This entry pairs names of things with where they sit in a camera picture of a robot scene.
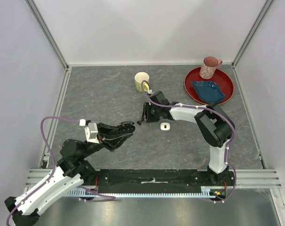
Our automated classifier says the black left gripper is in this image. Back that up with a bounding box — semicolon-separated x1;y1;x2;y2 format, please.
80;121;134;158

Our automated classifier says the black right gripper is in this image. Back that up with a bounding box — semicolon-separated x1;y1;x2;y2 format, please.
140;102;161;123

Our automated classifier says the white earbud charging case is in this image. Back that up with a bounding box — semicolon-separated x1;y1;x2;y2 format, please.
160;122;171;131

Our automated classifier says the black clip object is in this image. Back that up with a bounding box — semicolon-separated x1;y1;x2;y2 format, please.
117;121;135;134

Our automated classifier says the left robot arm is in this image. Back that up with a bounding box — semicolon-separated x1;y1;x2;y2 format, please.
5;119;135;226

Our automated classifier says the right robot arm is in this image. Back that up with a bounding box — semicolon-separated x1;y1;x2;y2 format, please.
144;91;236;186

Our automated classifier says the yellow-green ceramic mug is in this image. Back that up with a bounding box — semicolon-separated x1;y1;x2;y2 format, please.
134;72;150;93

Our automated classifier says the blue leaf-shaped dish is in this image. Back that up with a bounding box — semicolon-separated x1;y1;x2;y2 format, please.
191;81;225;103

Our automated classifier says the pink patterned mug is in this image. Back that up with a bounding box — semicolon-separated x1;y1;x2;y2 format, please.
199;56;223;80

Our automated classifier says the red round tray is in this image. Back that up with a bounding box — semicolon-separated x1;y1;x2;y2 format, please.
184;65;234;105

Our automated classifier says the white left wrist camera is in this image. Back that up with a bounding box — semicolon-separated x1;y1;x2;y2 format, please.
79;119;99;144

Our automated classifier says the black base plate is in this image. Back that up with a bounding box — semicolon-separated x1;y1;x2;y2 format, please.
84;169;235;193

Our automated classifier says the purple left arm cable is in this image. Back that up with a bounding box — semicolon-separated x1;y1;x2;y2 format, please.
6;116;117;226

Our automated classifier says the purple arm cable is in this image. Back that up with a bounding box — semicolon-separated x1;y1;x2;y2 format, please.
141;81;238;204
6;116;117;226

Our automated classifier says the light blue cable duct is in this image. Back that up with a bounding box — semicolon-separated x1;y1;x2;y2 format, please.
63;187;227;199

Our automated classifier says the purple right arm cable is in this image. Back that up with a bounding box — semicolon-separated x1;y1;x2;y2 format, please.
141;81;238;204

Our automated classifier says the left aluminium frame post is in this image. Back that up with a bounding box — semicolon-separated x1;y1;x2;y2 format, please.
25;0;69;71

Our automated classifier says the aluminium frame post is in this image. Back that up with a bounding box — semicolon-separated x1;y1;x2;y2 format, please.
25;0;69;71
231;0;274;68

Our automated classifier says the right aluminium frame post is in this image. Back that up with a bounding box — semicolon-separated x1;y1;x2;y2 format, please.
231;0;274;68

